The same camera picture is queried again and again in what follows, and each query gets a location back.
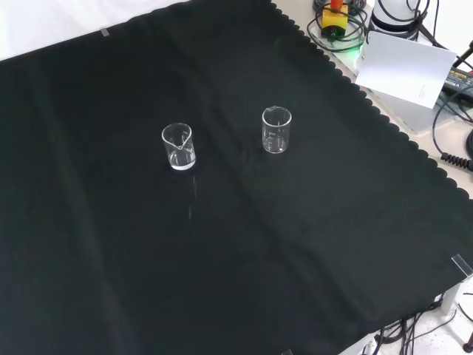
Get clear glass beaker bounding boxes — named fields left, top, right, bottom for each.
left=261, top=106, right=293, bottom=155
left=160, top=122, right=197, bottom=172

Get black bench cloth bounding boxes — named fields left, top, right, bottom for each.
left=0, top=0, right=473, bottom=355

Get pale grey box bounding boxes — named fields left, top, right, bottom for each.
left=364, top=87, right=445, bottom=135

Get yellow stop button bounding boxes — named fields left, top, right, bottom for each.
left=321, top=0, right=350, bottom=40

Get pale board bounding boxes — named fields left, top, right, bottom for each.
left=354, top=30, right=458, bottom=109

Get black power adapter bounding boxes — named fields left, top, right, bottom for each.
left=440, top=64, right=473, bottom=99

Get black tripod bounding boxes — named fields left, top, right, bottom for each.
left=452, top=39, right=473, bottom=69

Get black coiled cable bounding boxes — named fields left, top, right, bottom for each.
left=431, top=98, right=473, bottom=170

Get black floor cables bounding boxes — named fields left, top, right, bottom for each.
left=375, top=294, right=473, bottom=355

